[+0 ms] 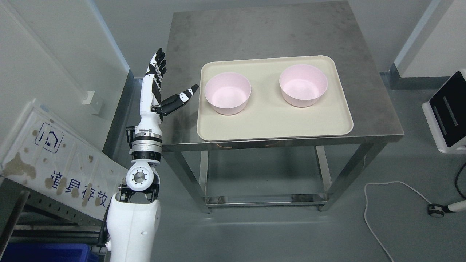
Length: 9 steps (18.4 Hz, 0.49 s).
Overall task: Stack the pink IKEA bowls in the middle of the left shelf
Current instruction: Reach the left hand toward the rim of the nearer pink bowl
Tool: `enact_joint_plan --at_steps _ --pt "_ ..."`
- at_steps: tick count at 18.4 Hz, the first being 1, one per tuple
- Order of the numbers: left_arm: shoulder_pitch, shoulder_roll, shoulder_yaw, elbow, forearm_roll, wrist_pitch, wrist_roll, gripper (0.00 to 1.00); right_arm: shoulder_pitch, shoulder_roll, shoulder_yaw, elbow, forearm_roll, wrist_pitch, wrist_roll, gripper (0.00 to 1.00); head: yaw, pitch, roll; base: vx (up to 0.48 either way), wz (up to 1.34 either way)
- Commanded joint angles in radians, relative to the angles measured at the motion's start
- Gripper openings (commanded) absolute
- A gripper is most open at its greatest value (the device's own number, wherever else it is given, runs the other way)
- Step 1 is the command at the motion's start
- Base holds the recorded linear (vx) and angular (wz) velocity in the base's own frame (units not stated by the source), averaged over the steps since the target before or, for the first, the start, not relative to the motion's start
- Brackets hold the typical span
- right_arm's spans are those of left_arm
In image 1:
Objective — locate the beige plastic tray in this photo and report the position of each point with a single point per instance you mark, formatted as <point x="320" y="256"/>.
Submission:
<point x="267" y="115"/>

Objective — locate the white wall socket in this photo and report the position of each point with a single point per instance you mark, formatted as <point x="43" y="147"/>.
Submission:
<point x="93" y="103"/>

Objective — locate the white stained sign board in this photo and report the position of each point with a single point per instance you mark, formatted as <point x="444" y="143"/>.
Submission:
<point x="43" y="153"/>

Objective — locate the white black device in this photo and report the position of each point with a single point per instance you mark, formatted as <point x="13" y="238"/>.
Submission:
<point x="445" y="114"/>

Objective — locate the blue bin at corner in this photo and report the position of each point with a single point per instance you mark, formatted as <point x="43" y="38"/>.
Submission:
<point x="48" y="252"/>

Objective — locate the black white robotic hand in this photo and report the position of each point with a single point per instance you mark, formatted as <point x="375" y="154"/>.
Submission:
<point x="153" y="80"/>

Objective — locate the pink bowl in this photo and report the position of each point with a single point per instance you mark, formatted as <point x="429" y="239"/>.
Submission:
<point x="302" y="85"/>
<point x="228" y="93"/>

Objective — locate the caster wheel stand leg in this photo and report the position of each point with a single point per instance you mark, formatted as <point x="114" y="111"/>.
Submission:
<point x="438" y="211"/>

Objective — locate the metal shelf rack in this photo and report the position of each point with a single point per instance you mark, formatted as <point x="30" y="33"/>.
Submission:
<point x="28" y="216"/>

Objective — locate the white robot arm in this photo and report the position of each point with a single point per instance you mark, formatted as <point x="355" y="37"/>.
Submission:
<point x="134" y="212"/>

